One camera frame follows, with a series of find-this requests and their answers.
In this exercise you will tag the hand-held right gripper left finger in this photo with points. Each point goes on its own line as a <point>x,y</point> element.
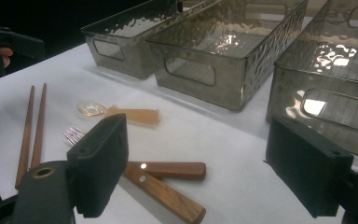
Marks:
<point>99,161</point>

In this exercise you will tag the smoky translucent plastic bin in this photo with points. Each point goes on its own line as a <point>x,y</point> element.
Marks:
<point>338,77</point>
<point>230,90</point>
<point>130,65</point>

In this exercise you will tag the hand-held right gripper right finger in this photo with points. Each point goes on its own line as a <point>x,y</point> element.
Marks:
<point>307,165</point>

